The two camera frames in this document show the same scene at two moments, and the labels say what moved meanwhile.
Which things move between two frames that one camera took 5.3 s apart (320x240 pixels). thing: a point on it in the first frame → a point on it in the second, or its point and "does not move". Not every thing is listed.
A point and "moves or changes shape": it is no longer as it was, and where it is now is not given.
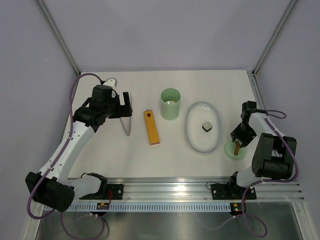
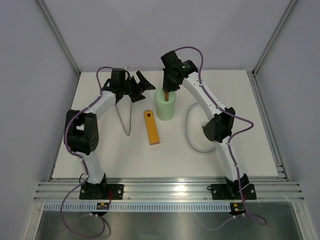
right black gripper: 245,140 → 166,86
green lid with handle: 233,150 → 164,98
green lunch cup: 170,102 moves or changes shape
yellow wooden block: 152,127 does not move
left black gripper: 124,110 → 142,85
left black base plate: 111,192 does not move
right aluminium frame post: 257,66 does not move
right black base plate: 230,191 does not move
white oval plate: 197,139 does not move
